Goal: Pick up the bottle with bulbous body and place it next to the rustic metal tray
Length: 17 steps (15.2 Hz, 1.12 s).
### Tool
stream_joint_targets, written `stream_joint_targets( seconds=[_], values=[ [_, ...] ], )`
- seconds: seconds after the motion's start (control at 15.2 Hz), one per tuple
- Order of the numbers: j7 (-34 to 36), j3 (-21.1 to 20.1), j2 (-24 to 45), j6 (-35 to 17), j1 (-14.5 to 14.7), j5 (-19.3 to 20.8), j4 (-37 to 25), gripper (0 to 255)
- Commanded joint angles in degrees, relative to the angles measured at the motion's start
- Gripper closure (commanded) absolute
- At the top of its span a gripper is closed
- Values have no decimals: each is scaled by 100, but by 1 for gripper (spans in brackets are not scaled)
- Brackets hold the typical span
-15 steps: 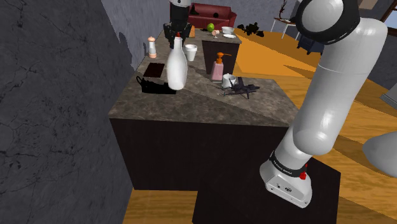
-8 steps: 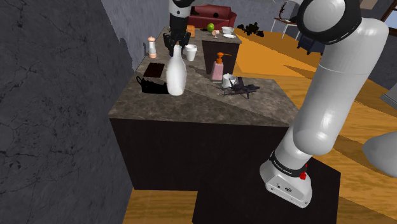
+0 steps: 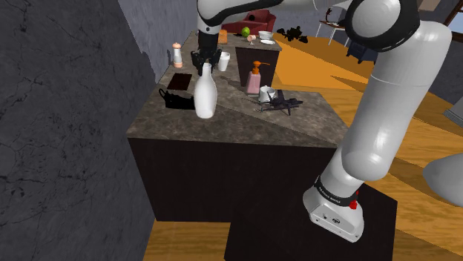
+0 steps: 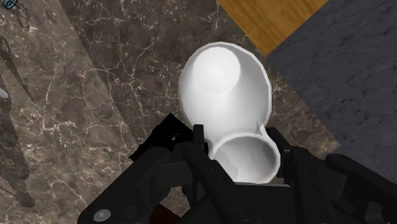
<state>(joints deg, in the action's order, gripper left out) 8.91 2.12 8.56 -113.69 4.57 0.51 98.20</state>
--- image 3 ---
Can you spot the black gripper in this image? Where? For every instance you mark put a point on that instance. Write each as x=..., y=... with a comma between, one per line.
x=208, y=41

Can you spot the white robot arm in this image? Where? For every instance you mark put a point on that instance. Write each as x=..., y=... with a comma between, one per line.
x=389, y=108

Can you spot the white cup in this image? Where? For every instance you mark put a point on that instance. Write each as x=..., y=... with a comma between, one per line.
x=224, y=61

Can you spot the orange-brown box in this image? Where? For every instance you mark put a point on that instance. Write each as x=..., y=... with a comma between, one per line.
x=222, y=37

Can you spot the white grinder with peach top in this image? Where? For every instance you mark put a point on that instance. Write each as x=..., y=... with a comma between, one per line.
x=177, y=56

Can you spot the white bottle vase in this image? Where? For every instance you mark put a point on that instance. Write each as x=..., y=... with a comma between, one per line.
x=205, y=94

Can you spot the dark red flat board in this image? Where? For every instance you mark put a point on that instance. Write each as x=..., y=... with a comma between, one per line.
x=179, y=81

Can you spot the green round fruit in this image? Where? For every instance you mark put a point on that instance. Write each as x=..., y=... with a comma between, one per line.
x=245, y=31

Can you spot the pink wine glass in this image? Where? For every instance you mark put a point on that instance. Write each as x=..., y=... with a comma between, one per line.
x=251, y=37

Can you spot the pink soap dispenser orange pump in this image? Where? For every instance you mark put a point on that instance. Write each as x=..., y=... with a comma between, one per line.
x=253, y=83

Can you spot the white plate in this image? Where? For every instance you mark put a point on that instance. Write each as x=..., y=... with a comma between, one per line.
x=267, y=42

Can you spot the white bowl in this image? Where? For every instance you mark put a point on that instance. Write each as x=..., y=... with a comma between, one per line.
x=266, y=35

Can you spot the red sofa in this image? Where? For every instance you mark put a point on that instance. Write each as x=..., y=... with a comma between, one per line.
x=258, y=20

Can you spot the white mug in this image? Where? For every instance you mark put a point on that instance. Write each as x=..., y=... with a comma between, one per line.
x=264, y=94

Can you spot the black angular tool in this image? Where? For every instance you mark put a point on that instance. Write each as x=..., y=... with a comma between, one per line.
x=280, y=103

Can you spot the black floor plant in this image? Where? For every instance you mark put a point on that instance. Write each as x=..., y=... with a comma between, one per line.
x=293, y=34

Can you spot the white side table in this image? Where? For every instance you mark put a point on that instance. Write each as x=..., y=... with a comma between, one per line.
x=331, y=24

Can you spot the dark blue chair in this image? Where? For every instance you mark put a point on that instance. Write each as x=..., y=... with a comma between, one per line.
x=361, y=52

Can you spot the dark robot stand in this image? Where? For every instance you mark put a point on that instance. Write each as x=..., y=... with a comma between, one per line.
x=289, y=235

